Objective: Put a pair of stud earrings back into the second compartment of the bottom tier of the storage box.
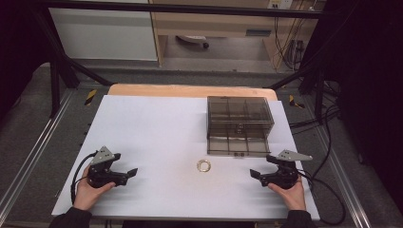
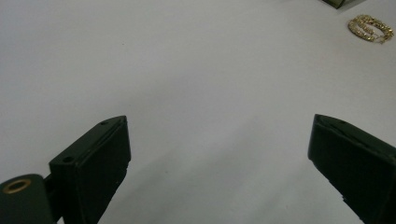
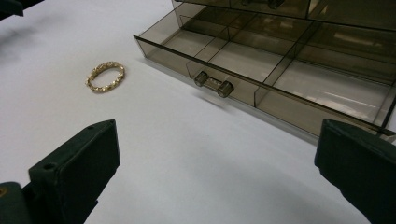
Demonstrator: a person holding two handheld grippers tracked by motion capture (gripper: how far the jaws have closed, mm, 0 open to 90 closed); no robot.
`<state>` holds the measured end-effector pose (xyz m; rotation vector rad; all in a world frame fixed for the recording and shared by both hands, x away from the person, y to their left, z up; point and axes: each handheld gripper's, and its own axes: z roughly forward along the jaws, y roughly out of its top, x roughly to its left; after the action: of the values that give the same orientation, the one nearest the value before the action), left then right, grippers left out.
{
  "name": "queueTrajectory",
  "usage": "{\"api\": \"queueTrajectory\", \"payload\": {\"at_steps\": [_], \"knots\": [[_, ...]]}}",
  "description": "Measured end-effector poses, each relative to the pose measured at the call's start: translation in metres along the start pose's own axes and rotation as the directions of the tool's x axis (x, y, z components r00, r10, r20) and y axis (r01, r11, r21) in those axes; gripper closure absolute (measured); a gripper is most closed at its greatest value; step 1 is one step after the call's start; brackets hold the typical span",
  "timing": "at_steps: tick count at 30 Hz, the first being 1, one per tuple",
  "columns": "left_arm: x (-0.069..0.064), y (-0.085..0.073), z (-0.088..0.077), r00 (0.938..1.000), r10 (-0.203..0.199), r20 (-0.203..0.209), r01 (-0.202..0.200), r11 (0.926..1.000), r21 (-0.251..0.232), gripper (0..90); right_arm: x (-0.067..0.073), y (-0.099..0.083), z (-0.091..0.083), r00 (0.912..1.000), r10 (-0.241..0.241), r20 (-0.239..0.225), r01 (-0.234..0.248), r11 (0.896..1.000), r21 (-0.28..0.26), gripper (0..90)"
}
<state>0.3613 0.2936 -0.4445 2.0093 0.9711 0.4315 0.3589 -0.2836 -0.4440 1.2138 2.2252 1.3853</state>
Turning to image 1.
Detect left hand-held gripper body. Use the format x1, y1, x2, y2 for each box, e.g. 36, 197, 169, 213
86, 145, 129, 189

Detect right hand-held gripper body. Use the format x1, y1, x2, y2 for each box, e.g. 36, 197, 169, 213
259, 149, 314, 190

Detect smoky clear plastic drawer box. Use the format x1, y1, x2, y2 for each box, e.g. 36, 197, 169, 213
206, 95, 276, 157

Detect person's right hand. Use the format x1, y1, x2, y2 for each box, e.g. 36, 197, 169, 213
267, 175, 308, 212

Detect person's left hand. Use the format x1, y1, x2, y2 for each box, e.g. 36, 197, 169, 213
73, 164, 117, 212

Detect white board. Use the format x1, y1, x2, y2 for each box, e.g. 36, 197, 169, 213
51, 94, 321, 222

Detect yellow black tape strip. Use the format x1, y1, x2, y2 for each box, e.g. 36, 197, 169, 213
84, 88, 98, 106
288, 94, 306, 110

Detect wooden table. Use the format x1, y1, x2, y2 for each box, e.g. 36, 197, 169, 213
106, 83, 279, 102

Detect black curtain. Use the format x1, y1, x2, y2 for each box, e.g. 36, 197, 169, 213
0, 0, 53, 123
322, 0, 403, 219

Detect white cabinet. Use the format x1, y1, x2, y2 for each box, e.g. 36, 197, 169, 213
48, 7, 159, 62

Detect office chair base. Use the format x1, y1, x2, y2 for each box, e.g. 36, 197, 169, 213
175, 34, 211, 50

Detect light wooden desk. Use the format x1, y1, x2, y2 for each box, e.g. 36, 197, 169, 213
147, 0, 319, 68

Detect white power strip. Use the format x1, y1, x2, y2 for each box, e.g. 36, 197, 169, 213
266, 0, 294, 10

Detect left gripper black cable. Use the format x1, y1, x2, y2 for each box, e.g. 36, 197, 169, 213
69, 151, 98, 205

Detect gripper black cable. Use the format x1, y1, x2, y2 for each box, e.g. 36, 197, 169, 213
69, 151, 98, 205
297, 169, 347, 227

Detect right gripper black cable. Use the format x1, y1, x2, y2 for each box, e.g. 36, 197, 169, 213
297, 169, 347, 227

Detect black floor cables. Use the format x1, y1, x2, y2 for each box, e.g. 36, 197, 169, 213
289, 80, 342, 136

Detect aluminium rail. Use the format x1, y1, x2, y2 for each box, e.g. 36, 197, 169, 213
0, 89, 76, 218
315, 125, 373, 228

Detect bundle of hanging cables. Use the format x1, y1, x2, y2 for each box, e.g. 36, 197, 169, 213
273, 14, 306, 72

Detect black metal frame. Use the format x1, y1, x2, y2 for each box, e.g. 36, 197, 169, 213
31, 0, 336, 120

